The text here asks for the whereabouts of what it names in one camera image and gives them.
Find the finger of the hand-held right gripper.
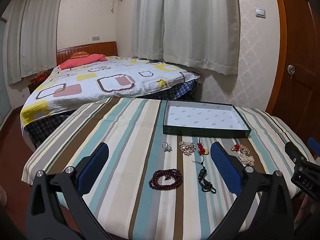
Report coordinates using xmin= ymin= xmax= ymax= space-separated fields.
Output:
xmin=308 ymin=137 xmax=320 ymax=155
xmin=285 ymin=141 xmax=307 ymax=165

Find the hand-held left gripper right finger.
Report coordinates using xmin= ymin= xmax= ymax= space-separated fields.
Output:
xmin=205 ymin=141 xmax=294 ymax=240

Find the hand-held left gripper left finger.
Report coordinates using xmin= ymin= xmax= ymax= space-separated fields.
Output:
xmin=26 ymin=142 xmax=115 ymax=240

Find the white pearl bracelet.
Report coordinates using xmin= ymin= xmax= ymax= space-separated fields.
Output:
xmin=237 ymin=152 xmax=255 ymax=166

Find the black pendant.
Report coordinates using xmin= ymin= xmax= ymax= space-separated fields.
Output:
xmin=192 ymin=155 xmax=217 ymax=193

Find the dark green shallow box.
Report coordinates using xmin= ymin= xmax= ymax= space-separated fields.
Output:
xmin=162 ymin=100 xmax=252 ymax=138

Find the dark red bead bracelet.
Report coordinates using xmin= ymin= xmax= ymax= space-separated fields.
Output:
xmin=149 ymin=169 xmax=183 ymax=191

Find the red flower gold brooch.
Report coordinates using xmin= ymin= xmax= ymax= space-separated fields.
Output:
xmin=230 ymin=144 xmax=249 ymax=153

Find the red tassel gold charm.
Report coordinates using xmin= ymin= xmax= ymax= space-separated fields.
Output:
xmin=197 ymin=137 xmax=210 ymax=155

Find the striped tablecloth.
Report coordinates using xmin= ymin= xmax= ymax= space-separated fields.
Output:
xmin=22 ymin=97 xmax=315 ymax=240

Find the pearl heart brooch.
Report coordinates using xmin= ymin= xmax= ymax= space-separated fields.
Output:
xmin=179 ymin=141 xmax=197 ymax=156

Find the bed with patterned quilt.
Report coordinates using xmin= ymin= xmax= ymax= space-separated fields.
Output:
xmin=20 ymin=56 xmax=200 ymax=128

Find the wooden nightstand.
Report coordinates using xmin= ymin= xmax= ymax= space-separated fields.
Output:
xmin=27 ymin=76 xmax=48 ymax=95

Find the brown wooden door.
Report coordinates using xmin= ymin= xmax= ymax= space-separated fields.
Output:
xmin=272 ymin=0 xmax=320 ymax=140

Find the pink pillow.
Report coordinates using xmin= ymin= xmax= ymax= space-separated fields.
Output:
xmin=59 ymin=54 xmax=107 ymax=70

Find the wooden headboard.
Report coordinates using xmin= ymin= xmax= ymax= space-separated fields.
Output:
xmin=56 ymin=41 xmax=118 ymax=67

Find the white curtain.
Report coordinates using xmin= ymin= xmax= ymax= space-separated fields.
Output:
xmin=162 ymin=0 xmax=240 ymax=75
xmin=5 ymin=0 xmax=66 ymax=85
xmin=131 ymin=0 xmax=165 ymax=60

